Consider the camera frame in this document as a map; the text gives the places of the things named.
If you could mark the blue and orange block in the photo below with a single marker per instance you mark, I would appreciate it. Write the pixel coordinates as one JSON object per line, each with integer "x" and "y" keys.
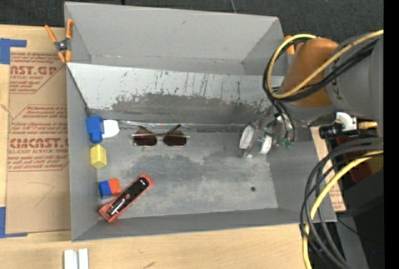
{"x": 109, "y": 188}

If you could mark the dark sunglasses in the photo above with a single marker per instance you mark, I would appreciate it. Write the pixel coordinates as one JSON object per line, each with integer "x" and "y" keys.
{"x": 162, "y": 139}

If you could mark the brown cardboard board red print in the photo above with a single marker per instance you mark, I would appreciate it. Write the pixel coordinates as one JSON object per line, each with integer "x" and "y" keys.
{"x": 37, "y": 124}

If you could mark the black cylinder on white bracket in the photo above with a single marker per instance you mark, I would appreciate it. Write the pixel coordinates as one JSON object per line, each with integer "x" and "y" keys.
{"x": 338, "y": 127}

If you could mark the grey metal bin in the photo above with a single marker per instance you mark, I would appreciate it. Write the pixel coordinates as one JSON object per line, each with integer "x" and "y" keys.
{"x": 193, "y": 168}

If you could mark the orange and black flat packet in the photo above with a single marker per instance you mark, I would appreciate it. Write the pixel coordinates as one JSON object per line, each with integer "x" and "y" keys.
{"x": 127, "y": 197}

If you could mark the yellow block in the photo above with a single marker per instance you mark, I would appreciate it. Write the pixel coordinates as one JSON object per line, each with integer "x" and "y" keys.
{"x": 98, "y": 156}

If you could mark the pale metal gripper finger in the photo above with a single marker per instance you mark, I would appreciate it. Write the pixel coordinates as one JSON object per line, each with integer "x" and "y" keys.
{"x": 247, "y": 138}
{"x": 266, "y": 144}

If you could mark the blue and white spray bottle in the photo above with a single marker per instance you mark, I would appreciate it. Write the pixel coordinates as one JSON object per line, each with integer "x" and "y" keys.
{"x": 99, "y": 128}

